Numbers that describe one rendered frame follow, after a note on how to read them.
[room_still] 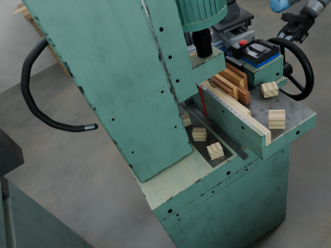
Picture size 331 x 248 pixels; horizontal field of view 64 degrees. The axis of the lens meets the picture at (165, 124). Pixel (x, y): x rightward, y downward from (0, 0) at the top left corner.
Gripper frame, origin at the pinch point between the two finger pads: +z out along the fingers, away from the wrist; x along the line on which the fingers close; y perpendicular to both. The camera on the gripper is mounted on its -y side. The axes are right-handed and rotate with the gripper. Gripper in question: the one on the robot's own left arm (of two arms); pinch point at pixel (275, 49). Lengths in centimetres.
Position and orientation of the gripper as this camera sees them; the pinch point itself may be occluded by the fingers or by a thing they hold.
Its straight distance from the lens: 131.6
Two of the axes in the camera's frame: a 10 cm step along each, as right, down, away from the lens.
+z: -6.0, 7.7, 2.1
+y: 6.7, 3.3, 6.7
